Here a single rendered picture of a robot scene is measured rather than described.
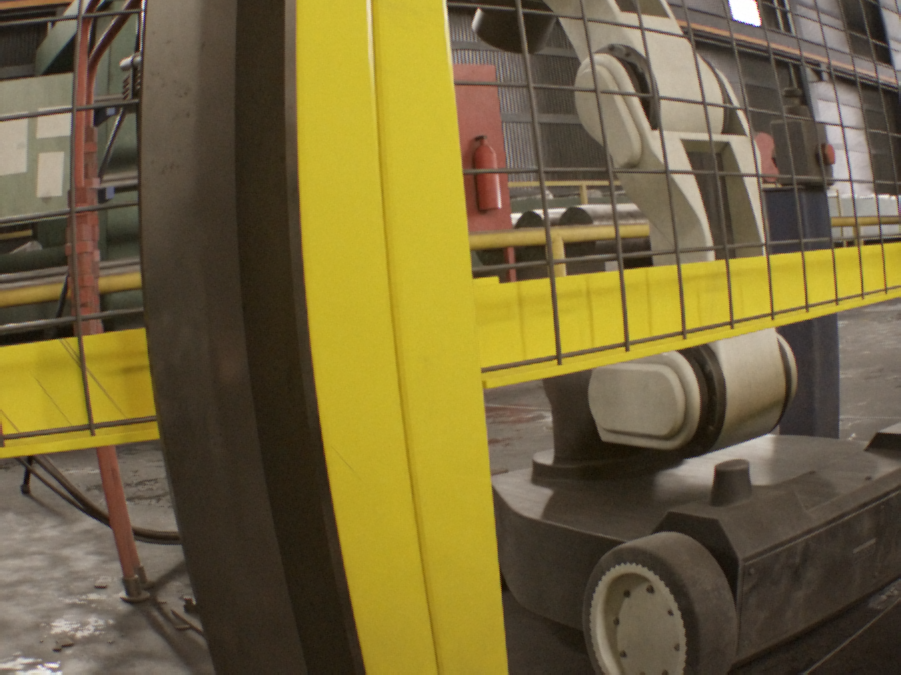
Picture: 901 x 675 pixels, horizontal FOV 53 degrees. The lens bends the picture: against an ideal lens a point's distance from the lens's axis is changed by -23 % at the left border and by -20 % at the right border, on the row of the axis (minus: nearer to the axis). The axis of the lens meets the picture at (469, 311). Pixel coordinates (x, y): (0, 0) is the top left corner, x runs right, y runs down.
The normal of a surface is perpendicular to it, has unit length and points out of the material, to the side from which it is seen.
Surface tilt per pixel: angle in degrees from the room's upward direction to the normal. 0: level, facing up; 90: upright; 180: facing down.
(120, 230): 90
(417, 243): 90
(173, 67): 90
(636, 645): 90
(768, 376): 78
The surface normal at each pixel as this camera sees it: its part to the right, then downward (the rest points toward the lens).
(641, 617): -0.89, 0.11
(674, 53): 0.31, -0.59
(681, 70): 0.38, -0.40
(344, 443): 0.61, -0.02
